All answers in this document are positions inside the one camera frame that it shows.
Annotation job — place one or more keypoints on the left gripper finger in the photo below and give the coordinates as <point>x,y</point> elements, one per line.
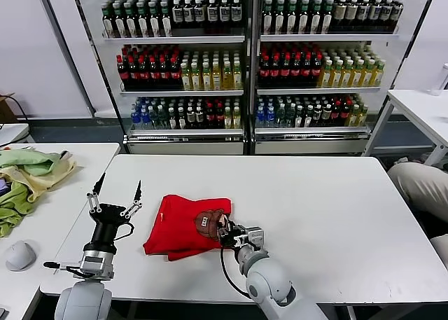
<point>134,205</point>
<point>94,201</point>

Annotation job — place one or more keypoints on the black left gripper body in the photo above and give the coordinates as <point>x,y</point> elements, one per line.
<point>106,225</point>

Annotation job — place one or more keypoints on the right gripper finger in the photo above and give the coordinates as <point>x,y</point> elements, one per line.
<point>231,224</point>
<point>227,238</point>

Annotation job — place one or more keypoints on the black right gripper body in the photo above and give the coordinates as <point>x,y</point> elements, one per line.
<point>241,237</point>

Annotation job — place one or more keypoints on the red garment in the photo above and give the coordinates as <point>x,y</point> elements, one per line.
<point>178,229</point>

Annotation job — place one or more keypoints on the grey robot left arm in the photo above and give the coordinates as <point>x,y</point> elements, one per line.
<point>82,300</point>

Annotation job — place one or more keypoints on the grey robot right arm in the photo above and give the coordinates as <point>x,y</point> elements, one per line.
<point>269,285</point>

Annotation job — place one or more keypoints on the cream yellow garment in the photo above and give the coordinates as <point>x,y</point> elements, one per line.
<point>46,185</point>

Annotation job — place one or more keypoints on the light green garment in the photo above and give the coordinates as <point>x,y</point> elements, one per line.
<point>28,160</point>

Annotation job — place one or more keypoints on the grey drinks shelf unit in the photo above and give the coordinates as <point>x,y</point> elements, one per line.
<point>309,147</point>
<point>186,147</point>

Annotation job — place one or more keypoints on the olive green towel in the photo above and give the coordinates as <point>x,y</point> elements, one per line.
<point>14,204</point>

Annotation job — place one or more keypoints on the blue water bottle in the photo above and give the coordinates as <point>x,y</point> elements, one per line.
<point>135,118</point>
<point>269,116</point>
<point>260,116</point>
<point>144,118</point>

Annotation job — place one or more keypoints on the white metal shelf board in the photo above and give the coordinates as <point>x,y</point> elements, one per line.
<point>309,131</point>
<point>176,40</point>
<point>186,132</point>
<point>330,38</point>
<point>183,93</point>
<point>316,90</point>

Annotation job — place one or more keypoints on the clear green bottle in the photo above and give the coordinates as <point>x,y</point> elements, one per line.
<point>280,116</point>
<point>162,118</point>
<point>290,116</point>

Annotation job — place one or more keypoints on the grey computer mouse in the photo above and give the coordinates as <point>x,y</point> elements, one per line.
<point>20,256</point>

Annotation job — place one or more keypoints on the dark tea bottle white label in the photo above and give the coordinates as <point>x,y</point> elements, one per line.
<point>199,118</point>
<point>172,118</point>
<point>299,116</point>
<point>326,116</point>
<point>190,118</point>
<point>318,116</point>
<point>182,118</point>
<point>308,116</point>

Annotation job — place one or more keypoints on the white plastic box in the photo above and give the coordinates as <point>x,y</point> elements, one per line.
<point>13,134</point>

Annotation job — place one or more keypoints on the yellow juice bottle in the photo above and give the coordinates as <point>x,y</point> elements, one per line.
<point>378,75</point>
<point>227,78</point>
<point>358,75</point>
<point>237,118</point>
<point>354,116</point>
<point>217,78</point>
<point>337,75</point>
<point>363,116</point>
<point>238,78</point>
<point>326,75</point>
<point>206,78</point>
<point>347,75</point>
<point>368,75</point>
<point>195,78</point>
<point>185,78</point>
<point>228,118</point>

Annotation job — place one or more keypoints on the red cap cola bottle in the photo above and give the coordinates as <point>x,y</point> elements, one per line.
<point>316,71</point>
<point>336,116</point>
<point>220,118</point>
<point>285,71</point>
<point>143,75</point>
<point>346,116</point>
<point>264,71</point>
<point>153,75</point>
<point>274,71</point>
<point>164,75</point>
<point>306,71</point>
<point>122,75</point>
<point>295,71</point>
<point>210,118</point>
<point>175,75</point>
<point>132,75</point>

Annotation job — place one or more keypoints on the brown cardboard box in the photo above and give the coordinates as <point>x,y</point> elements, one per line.
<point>5,110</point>

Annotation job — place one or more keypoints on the small dark device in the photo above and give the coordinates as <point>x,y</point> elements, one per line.
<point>3,313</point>

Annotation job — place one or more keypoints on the grey diagonal pole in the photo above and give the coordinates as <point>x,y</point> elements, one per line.
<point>67,50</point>

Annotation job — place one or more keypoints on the green cap tea bottle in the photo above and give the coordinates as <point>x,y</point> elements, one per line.
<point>279,19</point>
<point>316,19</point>
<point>119,20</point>
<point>304,19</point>
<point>154,20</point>
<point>165,20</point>
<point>107,20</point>
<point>267,19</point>
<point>130,20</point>
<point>327,19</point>
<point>291,19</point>
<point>142,20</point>

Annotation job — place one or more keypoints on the beige trousered leg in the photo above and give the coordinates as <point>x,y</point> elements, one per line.
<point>420,187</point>

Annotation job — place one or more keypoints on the dark bottle blue white label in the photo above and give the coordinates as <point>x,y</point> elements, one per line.
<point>178,14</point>
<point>236,14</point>
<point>199,14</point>
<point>189,14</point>
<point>213,14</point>
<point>225,14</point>

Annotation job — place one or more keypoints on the white side table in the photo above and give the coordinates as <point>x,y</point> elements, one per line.
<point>416,106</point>

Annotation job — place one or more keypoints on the dark bottle beige label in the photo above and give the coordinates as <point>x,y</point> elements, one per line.
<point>374,12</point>
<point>339,12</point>
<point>350,12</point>
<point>363,12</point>
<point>386,12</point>
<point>396,12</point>

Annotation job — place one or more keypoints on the small clear cup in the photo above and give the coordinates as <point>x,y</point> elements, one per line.
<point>435,91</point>

